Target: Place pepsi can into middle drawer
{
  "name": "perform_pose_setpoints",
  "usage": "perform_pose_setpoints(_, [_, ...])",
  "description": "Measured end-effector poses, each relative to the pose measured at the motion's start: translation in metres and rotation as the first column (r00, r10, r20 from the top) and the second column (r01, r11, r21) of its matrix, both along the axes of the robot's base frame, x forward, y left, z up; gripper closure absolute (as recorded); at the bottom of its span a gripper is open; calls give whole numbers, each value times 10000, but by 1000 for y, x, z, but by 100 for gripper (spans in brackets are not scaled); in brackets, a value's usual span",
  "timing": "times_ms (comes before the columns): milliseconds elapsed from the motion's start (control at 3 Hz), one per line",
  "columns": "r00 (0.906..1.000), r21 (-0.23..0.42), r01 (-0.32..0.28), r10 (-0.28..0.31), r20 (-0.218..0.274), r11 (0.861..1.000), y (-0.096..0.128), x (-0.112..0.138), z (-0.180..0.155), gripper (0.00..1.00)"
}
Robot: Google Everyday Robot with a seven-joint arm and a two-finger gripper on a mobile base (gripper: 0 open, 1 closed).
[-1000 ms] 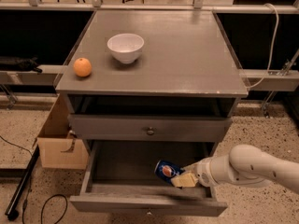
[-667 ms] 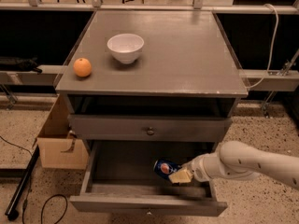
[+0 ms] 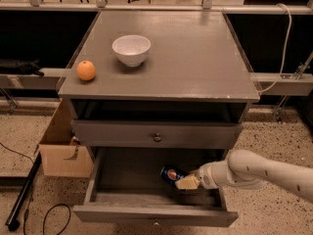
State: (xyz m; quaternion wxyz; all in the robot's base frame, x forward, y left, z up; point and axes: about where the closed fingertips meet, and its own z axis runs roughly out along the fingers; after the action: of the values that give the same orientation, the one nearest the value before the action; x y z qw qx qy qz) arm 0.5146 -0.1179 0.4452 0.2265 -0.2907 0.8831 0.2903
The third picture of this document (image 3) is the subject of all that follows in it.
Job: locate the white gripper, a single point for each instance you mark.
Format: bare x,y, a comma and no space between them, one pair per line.
205,175

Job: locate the blue pepsi can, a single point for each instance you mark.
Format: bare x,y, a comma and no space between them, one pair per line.
171,174

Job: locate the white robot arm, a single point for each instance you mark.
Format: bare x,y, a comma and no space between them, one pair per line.
246,170

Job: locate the open grey middle drawer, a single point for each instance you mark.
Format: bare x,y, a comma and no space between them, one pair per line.
126,186

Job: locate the grey upper drawer with knob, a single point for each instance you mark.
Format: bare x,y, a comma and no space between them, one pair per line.
156,134

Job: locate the grey wooden drawer cabinet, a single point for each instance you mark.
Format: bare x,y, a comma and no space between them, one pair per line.
194,71

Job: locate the brown cardboard box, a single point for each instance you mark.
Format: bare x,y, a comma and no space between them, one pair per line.
61,153

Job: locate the white ceramic bowl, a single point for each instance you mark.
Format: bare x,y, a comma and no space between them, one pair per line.
132,50

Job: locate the orange fruit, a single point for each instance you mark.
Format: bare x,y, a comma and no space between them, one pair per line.
86,70

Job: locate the black bar on floor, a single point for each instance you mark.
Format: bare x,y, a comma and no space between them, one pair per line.
26,182

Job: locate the black bag on ledge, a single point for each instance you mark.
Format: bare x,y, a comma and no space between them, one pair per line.
20,67

